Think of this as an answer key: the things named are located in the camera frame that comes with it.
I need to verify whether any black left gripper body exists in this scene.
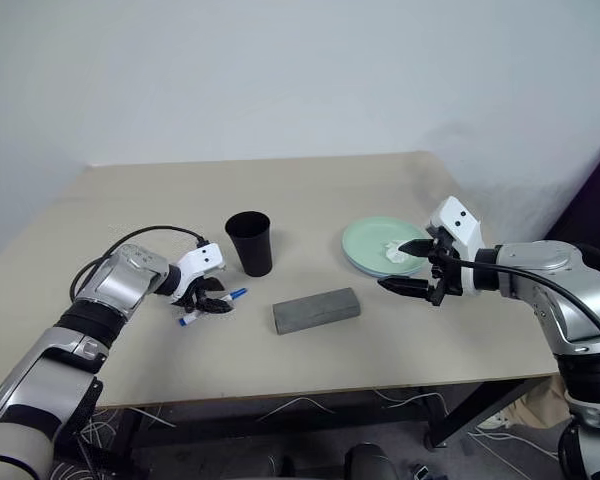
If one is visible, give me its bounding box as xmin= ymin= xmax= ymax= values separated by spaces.
xmin=171 ymin=275 xmax=212 ymax=314

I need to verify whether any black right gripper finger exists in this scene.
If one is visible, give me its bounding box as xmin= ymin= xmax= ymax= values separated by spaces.
xmin=397 ymin=238 xmax=436 ymax=259
xmin=377 ymin=276 xmax=434 ymax=302

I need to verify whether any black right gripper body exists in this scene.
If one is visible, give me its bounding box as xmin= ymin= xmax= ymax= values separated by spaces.
xmin=424 ymin=225 xmax=464 ymax=308

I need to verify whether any white marker with blue cap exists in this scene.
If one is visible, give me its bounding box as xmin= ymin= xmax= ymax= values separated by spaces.
xmin=178 ymin=288 xmax=249 ymax=329

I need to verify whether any white tissue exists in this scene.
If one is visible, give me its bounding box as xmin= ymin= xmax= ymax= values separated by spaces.
xmin=382 ymin=239 xmax=410 ymax=264

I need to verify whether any green plastic plate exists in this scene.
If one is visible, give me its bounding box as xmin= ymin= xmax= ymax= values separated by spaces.
xmin=341 ymin=215 xmax=430 ymax=276

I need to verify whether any blue plastic plate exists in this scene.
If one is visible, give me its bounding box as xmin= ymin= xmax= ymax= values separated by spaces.
xmin=347 ymin=257 xmax=424 ymax=280

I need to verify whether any black plastic cup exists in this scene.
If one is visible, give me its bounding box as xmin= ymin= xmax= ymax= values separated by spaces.
xmin=224 ymin=210 xmax=274 ymax=278

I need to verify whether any grey rectangular sponge block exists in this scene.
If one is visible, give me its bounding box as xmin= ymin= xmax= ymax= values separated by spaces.
xmin=271 ymin=286 xmax=362 ymax=336

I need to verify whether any black case with orange mark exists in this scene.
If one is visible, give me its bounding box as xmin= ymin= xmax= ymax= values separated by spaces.
xmin=543 ymin=139 xmax=600 ymax=251

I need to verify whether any brown cardboard piece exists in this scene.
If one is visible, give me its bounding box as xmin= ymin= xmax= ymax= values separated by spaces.
xmin=522 ymin=377 xmax=572 ymax=431

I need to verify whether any large dark rounded shape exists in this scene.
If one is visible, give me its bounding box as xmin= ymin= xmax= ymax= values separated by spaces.
xmin=343 ymin=443 xmax=397 ymax=480

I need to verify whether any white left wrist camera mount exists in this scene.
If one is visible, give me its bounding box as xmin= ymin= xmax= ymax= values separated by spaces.
xmin=168 ymin=243 xmax=228 ymax=304

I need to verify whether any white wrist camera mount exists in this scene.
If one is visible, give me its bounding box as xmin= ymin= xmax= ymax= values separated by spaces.
xmin=428 ymin=195 xmax=483 ymax=301
xmin=168 ymin=243 xmax=228 ymax=304

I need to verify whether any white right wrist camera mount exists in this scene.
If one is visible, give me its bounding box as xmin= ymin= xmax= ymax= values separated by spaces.
xmin=428 ymin=195 xmax=483 ymax=301

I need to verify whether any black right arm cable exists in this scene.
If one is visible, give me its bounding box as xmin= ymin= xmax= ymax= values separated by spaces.
xmin=447 ymin=243 xmax=600 ymax=351

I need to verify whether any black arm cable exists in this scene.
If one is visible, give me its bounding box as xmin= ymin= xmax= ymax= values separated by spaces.
xmin=447 ymin=243 xmax=600 ymax=351
xmin=71 ymin=226 xmax=207 ymax=304

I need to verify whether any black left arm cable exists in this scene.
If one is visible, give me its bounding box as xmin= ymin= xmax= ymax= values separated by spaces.
xmin=71 ymin=226 xmax=207 ymax=304

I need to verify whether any white floor cable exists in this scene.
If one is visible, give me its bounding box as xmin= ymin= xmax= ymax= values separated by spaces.
xmin=373 ymin=388 xmax=447 ymax=410
xmin=257 ymin=396 xmax=337 ymax=424
xmin=467 ymin=428 xmax=562 ymax=462
xmin=79 ymin=404 xmax=177 ymax=480

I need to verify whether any black metal table frame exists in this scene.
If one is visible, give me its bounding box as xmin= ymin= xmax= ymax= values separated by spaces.
xmin=54 ymin=377 xmax=549 ymax=451

